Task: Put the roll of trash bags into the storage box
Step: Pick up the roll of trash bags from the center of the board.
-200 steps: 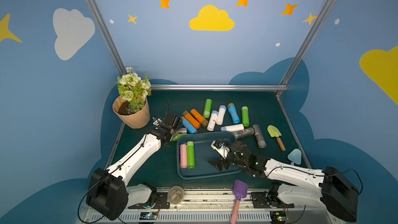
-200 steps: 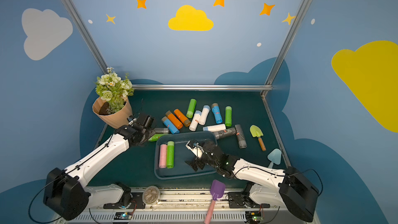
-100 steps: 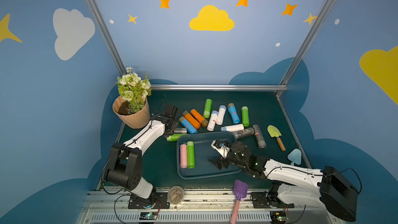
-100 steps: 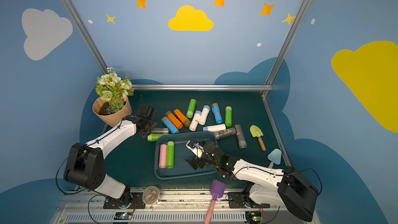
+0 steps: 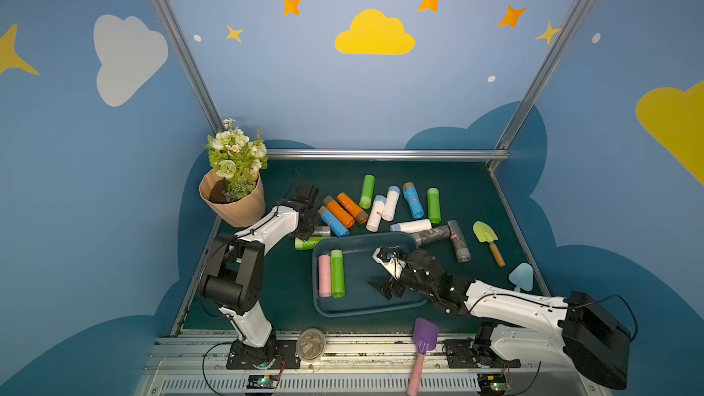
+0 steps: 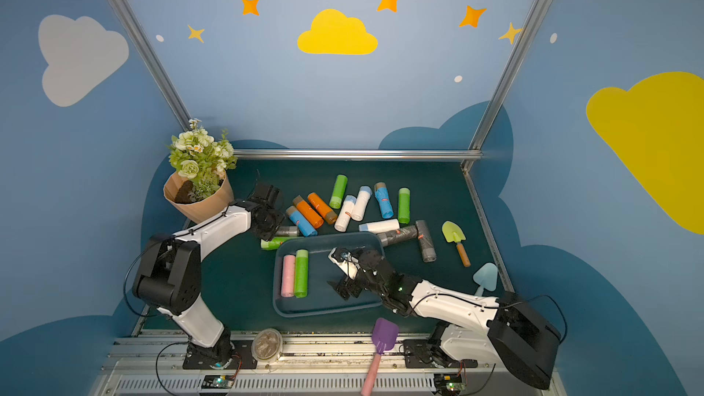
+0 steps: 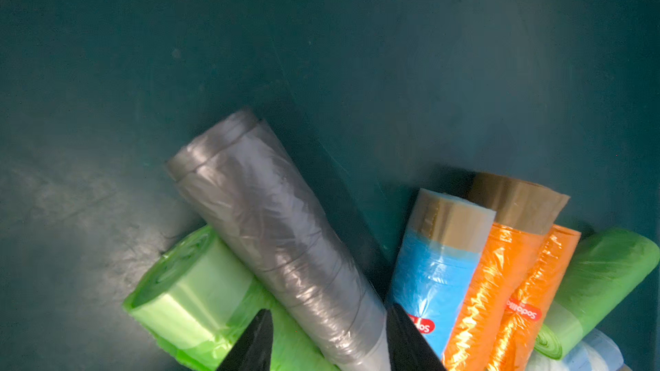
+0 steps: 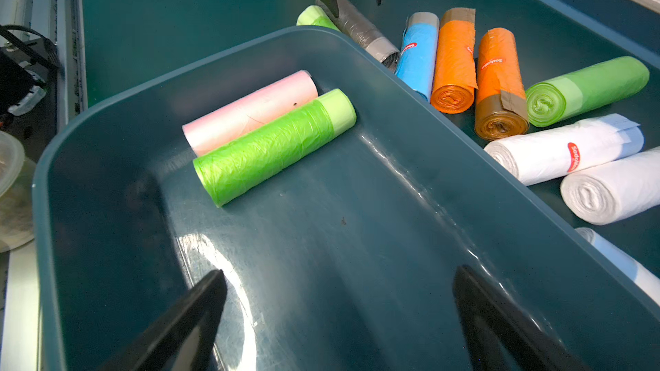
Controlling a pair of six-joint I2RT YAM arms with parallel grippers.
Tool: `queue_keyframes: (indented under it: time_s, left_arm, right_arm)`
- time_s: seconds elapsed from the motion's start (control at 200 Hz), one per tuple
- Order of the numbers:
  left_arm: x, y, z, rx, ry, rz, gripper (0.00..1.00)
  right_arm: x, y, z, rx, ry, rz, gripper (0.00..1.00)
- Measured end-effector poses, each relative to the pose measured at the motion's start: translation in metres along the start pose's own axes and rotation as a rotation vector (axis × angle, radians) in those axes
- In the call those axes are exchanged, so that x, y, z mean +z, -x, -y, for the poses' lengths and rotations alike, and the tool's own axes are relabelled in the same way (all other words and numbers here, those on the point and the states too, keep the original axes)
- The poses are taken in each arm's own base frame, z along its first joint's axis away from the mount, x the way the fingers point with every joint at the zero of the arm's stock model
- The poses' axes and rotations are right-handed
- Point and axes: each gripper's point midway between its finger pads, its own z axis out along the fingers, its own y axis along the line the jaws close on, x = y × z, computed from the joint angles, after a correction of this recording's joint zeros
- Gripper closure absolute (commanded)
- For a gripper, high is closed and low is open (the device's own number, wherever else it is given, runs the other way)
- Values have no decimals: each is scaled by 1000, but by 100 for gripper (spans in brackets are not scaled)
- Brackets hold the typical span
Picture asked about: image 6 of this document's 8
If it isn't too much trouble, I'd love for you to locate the green trash bag roll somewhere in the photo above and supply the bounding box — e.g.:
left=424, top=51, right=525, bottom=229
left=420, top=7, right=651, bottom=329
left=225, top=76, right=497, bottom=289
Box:
left=398, top=187, right=411, bottom=225
left=293, top=249, right=309, bottom=298
left=329, top=174, right=348, bottom=210
left=260, top=236, right=296, bottom=250

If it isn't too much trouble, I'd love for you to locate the dark teal storage box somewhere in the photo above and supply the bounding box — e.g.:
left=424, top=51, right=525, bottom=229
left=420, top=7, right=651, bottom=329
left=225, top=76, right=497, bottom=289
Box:
left=272, top=232, right=384, bottom=318

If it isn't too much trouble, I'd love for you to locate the pink trash bag roll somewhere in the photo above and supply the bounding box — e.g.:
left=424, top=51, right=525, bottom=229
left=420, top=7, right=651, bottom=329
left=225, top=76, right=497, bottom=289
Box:
left=280, top=254, right=296, bottom=298

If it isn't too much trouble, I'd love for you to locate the grey trash bag roll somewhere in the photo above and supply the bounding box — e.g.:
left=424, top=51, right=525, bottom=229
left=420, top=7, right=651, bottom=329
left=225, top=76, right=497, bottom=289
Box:
left=377, top=225, right=418, bottom=248
left=415, top=220, right=437, bottom=263
left=275, top=225, right=301, bottom=237

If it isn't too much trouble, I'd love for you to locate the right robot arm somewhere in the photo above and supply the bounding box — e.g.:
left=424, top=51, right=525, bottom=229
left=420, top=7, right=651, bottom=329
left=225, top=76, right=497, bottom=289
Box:
left=328, top=247, right=564, bottom=391

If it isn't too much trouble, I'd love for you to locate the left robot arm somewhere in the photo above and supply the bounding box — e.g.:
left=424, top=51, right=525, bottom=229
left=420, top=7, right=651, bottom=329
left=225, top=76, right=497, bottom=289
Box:
left=132, top=183, right=284, bottom=370

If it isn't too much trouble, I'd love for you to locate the blue trash bag roll left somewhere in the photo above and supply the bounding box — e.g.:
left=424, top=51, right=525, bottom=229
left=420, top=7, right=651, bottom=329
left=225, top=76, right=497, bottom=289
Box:
left=286, top=206, right=317, bottom=238

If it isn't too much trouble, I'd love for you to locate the blue trash bag roll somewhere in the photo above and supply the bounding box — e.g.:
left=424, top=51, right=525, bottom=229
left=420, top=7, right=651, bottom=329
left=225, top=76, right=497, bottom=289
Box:
left=374, top=181, right=394, bottom=219
left=286, top=206, right=317, bottom=238

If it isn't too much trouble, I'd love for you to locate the white roll lying flat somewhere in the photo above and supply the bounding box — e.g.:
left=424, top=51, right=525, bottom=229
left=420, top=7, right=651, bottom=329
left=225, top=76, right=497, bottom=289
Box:
left=359, top=219, right=401, bottom=234

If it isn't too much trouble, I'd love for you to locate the orange trash bag roll left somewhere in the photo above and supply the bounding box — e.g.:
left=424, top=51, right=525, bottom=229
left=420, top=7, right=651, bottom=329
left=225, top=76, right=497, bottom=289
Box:
left=293, top=195, right=325, bottom=229

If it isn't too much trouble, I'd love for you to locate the orange trash bag roll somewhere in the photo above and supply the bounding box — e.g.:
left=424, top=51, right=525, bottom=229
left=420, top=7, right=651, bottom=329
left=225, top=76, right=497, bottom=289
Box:
left=293, top=195, right=325, bottom=229
left=307, top=192, right=337, bottom=226

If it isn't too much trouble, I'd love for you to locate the white trash bag roll left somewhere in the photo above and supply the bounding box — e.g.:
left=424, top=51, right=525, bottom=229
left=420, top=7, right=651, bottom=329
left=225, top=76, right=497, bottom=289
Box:
left=334, top=195, right=357, bottom=233

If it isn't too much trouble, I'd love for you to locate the white trash bag roll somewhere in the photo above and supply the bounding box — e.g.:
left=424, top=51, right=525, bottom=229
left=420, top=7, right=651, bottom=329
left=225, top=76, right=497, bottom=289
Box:
left=351, top=186, right=372, bottom=222
left=334, top=195, right=357, bottom=233

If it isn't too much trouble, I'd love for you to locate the orange trash bag roll right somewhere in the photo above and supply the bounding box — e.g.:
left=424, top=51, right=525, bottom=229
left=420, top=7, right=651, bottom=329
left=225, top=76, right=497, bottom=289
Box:
left=307, top=192, right=337, bottom=226

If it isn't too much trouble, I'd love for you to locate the white trash bag roll right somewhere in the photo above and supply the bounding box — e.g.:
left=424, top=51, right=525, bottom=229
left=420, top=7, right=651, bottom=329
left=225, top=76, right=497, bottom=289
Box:
left=351, top=186, right=372, bottom=222

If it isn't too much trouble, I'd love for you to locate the blue trash bag roll right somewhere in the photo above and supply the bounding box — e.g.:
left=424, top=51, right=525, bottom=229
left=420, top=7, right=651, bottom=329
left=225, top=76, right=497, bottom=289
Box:
left=374, top=181, right=394, bottom=219

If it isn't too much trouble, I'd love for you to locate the purple toy shovel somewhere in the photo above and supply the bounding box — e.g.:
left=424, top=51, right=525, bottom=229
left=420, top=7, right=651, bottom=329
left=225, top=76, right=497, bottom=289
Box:
left=360, top=318, right=400, bottom=396

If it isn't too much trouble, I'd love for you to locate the flower pot with plant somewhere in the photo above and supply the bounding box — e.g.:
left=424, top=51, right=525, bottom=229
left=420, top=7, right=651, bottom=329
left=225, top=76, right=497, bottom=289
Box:
left=163, top=118, right=238, bottom=224

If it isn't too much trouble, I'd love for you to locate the green toy trowel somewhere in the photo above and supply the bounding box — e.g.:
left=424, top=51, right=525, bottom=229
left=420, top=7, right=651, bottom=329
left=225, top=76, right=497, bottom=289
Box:
left=442, top=221, right=471, bottom=268

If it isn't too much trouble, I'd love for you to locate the clear plastic lidded cup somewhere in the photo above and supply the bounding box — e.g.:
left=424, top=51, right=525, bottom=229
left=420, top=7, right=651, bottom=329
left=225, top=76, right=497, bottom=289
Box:
left=251, top=328, right=283, bottom=363

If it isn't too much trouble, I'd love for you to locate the light blue toy spade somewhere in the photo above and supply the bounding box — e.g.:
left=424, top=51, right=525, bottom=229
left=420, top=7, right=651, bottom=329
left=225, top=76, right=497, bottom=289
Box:
left=473, top=262, right=499, bottom=297

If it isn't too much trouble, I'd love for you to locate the right controller board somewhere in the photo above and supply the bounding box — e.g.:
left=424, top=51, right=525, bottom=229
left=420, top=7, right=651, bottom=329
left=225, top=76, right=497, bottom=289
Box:
left=433, top=374, right=467, bottom=396

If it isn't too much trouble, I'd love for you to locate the controller board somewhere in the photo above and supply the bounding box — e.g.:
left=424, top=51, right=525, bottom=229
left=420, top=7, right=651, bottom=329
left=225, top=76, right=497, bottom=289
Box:
left=433, top=374, right=467, bottom=396
left=201, top=375, right=235, bottom=391

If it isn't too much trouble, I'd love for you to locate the left controller board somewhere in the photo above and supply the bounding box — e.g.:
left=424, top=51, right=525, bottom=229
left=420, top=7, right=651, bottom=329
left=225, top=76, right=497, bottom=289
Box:
left=201, top=375, right=235, bottom=391

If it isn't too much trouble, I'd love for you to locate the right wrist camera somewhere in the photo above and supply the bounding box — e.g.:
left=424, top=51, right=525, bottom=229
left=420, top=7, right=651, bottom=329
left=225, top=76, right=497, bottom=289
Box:
left=328, top=247, right=363, bottom=280

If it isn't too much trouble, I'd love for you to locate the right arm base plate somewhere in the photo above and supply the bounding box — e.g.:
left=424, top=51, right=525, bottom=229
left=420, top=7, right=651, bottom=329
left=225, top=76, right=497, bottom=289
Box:
left=400, top=339, right=479, bottom=369

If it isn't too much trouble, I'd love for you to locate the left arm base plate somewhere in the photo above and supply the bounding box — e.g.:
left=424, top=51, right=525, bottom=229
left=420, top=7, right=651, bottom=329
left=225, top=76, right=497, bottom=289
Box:
left=183, top=339, right=258, bottom=370

